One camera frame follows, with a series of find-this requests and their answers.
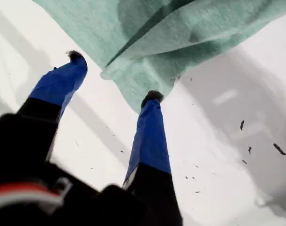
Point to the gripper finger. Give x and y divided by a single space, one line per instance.
60 82
152 136

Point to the pale green T-shirt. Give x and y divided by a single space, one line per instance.
86 28

